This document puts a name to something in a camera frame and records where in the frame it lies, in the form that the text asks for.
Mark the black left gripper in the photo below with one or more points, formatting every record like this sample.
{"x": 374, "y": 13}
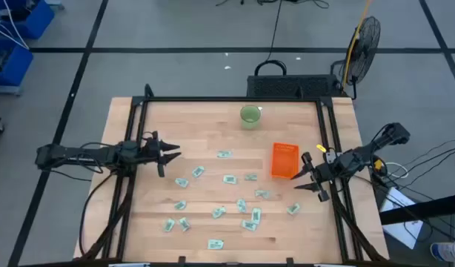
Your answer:
{"x": 153, "y": 150}

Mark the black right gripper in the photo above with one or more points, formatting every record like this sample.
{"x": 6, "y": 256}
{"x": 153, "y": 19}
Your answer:
{"x": 324, "y": 173}

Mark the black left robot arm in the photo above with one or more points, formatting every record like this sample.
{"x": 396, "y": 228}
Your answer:
{"x": 83, "y": 154}

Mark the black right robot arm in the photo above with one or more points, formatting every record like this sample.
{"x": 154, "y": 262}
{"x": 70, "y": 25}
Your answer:
{"x": 361, "y": 155}

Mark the orange plastic basket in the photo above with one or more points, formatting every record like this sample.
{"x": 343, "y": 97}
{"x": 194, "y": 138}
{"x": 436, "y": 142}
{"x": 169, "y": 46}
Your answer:
{"x": 285, "y": 163}

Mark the yellow tag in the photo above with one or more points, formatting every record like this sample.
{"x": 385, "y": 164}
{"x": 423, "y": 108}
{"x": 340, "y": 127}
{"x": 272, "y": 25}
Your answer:
{"x": 321, "y": 148}

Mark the yellow connector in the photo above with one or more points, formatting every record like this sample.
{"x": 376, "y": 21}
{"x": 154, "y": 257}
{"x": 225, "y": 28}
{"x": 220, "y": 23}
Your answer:
{"x": 378, "y": 164}

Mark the green cup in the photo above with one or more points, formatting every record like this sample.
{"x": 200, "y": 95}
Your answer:
{"x": 250, "y": 118}

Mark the black perforated equipment case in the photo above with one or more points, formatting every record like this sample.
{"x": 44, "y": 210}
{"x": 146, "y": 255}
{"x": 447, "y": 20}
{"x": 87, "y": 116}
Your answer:
{"x": 287, "y": 86}

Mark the white paper box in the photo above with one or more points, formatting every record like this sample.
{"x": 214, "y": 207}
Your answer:
{"x": 399, "y": 219}

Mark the black beam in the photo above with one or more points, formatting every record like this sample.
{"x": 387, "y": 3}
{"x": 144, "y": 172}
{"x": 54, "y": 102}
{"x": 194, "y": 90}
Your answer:
{"x": 420, "y": 211}

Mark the black floor fan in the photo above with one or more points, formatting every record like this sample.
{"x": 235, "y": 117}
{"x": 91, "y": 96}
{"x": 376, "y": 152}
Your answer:
{"x": 362, "y": 48}

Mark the white and blue object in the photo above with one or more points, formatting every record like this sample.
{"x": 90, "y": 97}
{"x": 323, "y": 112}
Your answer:
{"x": 444, "y": 252}

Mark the blue storage bin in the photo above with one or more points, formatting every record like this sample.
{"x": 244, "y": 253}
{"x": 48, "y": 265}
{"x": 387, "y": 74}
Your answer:
{"x": 35, "y": 18}
{"x": 16, "y": 66}

